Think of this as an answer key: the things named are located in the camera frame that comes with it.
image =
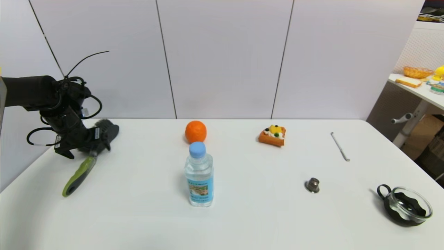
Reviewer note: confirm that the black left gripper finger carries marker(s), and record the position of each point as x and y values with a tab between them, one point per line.
103	139
65	151

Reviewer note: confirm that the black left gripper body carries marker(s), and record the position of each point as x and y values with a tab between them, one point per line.
71	130

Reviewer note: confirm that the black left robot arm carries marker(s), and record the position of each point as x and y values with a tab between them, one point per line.
27	91

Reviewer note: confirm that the orange fruit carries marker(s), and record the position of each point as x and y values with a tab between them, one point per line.
196	131

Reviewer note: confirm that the clear water bottle blue cap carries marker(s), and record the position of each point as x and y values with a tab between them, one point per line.
199	173

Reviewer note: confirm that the toy waffle with fruit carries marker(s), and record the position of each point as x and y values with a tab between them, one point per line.
272	139

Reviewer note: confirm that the small grey metal capsule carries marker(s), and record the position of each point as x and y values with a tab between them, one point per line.
312	185

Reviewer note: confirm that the thin white metal stick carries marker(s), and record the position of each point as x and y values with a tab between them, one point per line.
339	145

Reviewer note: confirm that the glass bowl with black sleeve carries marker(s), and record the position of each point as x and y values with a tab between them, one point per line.
391	209

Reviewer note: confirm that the toy toast slice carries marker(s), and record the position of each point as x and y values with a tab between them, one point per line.
410	82

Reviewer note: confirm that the brown cardboard box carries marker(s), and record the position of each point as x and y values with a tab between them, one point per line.
424	135

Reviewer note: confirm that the woven orange basket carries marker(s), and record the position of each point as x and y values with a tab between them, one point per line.
417	72

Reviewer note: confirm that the white side table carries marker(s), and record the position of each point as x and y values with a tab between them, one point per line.
422	90

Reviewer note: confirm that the colourful toy stack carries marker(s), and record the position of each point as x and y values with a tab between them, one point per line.
437	86

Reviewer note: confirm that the yellow round toy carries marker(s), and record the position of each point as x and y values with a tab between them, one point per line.
440	71

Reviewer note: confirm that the cluttered dark shelf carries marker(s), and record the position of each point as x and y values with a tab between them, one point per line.
432	11

